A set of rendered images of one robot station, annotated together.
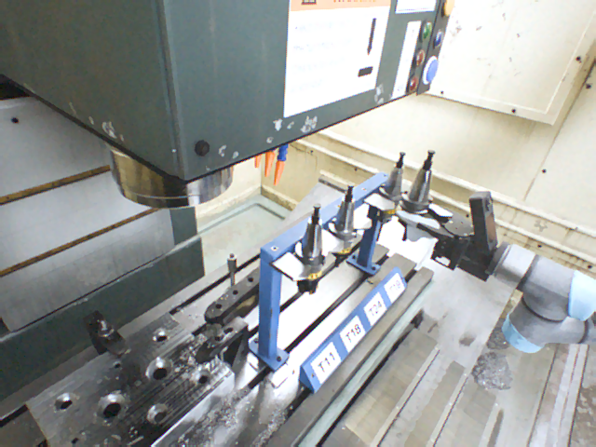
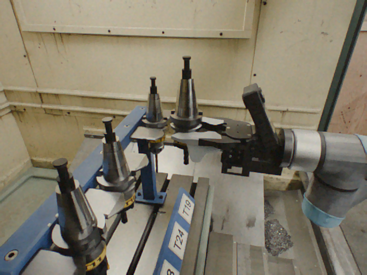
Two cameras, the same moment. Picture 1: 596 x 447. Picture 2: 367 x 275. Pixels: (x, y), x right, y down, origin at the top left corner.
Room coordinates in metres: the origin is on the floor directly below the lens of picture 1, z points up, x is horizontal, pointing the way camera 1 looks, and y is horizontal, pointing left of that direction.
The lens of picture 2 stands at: (0.29, -0.06, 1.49)
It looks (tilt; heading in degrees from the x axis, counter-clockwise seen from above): 29 degrees down; 333
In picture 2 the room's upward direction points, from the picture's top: straight up
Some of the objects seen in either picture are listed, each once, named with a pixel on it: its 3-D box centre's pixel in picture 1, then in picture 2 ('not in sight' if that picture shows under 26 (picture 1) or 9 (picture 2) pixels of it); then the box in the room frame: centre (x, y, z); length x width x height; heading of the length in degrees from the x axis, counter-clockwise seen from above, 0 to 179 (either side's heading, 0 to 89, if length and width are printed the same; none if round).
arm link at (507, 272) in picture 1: (512, 264); (298, 149); (0.54, -0.41, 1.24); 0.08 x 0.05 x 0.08; 142
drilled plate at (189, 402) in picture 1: (138, 394); not in sight; (0.38, 0.28, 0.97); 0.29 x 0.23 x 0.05; 142
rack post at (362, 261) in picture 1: (372, 228); (147, 161); (0.89, -0.23, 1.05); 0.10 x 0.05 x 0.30; 52
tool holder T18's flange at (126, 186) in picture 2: (343, 230); (117, 179); (0.64, -0.10, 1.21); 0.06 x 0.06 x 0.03
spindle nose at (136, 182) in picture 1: (171, 140); not in sight; (0.45, 0.17, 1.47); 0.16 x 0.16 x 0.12
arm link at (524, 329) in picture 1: (539, 322); (332, 193); (0.50, -0.49, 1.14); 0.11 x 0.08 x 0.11; 93
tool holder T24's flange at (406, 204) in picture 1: (415, 201); (186, 119); (0.67, -0.25, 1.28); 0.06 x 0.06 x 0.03
